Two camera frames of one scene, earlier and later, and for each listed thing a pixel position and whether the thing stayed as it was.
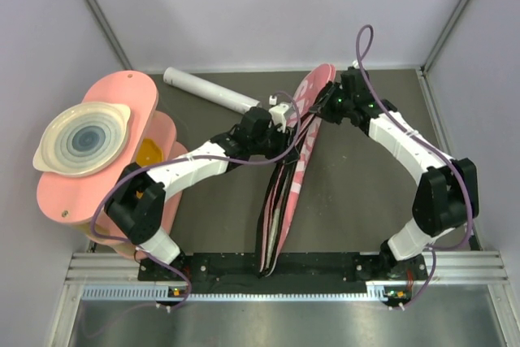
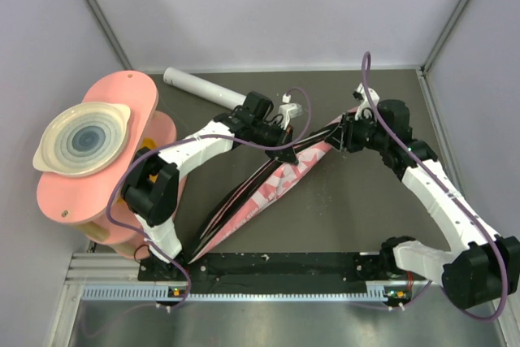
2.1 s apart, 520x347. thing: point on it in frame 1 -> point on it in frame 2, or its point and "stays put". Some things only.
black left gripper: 285,140 stays put
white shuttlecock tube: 208,91 stays put
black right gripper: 322,108 -> 343,135
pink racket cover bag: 288,184 -> 262,190
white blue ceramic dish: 83,140 stays put
